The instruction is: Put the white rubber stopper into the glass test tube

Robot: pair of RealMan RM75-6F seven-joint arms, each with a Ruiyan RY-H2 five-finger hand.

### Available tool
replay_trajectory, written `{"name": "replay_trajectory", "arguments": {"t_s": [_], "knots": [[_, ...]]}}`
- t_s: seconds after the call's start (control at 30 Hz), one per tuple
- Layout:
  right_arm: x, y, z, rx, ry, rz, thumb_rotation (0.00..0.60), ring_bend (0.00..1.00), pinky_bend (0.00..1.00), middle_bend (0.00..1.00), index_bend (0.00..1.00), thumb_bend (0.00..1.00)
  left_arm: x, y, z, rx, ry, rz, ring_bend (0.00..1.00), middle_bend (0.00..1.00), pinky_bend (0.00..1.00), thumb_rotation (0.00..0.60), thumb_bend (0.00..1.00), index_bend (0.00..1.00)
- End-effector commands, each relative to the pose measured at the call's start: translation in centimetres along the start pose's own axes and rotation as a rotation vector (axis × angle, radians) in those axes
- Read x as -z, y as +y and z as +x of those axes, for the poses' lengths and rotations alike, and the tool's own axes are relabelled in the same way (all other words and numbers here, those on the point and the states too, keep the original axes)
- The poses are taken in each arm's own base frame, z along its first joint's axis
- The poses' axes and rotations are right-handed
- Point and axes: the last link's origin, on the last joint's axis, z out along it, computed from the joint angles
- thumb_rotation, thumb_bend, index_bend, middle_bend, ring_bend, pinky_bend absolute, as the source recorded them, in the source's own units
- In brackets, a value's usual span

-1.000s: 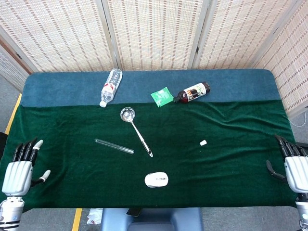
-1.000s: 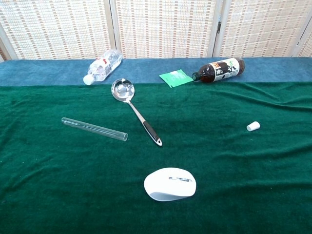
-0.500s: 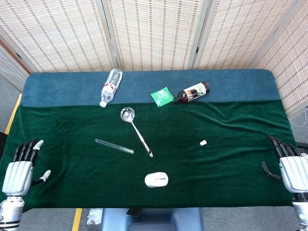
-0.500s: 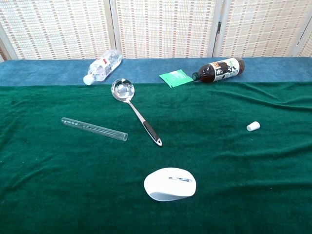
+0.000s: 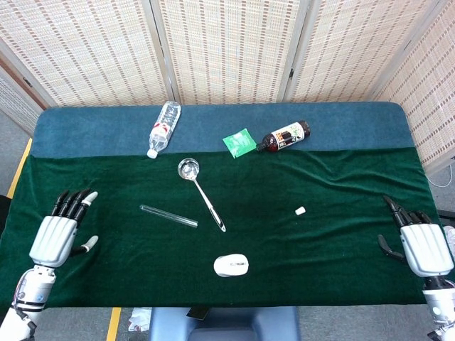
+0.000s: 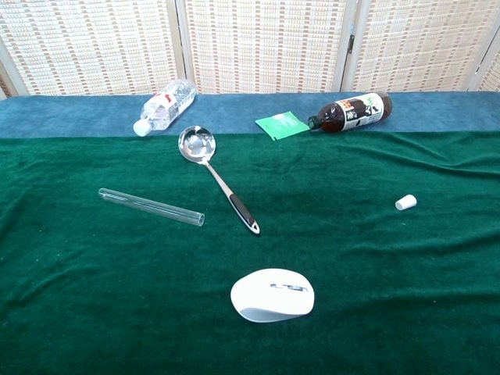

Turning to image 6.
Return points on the blue table cloth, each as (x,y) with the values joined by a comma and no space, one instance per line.
(234,111)

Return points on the green velvet cloth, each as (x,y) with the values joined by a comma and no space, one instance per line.
(117,293)

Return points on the dark tea bottle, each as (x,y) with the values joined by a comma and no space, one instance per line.
(351,113)

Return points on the clear glass test tube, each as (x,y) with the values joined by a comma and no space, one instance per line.
(152,206)

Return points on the white computer mouse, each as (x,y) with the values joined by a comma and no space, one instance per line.
(269,298)

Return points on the green foil packet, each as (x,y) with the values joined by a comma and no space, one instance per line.
(281,125)

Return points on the woven bamboo folding screen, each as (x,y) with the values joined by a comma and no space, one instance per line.
(265,43)

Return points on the clear plastic water bottle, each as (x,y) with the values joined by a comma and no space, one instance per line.
(164,107)

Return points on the small white cap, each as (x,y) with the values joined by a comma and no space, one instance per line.
(406,202)

